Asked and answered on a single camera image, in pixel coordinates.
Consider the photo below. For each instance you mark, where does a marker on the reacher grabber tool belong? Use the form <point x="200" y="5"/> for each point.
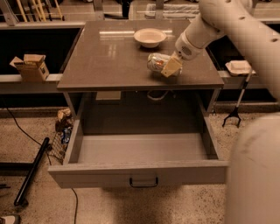
<point x="235" y="111"/>

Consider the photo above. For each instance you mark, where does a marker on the open grey top drawer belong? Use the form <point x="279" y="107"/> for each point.
<point x="113" y="141"/>

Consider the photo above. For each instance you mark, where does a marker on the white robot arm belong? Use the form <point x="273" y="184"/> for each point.
<point x="253" y="175"/>

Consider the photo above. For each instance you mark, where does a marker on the yellow wooden sticks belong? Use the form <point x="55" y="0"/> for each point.
<point x="39" y="10"/>

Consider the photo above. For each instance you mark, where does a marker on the black drawer handle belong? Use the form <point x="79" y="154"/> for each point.
<point x="143" y="184"/>

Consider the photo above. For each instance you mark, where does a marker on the white takeout clamshell container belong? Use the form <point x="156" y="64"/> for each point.
<point x="239" y="67"/>

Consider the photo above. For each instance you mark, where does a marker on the white paper bowl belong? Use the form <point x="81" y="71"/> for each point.
<point x="149" y="37"/>

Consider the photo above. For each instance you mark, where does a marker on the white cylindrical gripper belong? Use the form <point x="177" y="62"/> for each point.
<point x="185" y="49"/>

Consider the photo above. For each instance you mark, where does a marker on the green white 7up can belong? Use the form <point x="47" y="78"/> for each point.
<point x="156" y="61"/>

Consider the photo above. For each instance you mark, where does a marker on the clear plastic tray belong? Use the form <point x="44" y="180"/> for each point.
<point x="173" y="11"/>

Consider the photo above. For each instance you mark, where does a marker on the grey cabinet with countertop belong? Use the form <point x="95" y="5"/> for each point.
<point x="107" y="58"/>

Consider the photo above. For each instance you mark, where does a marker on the open cardboard box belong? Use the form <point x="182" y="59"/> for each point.
<point x="32" y="67"/>

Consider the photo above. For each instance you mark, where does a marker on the black metal pole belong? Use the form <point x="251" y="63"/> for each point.
<point x="20" y="198"/>

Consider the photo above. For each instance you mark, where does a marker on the wire basket with snacks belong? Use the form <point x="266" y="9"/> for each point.
<point x="57" y="148"/>

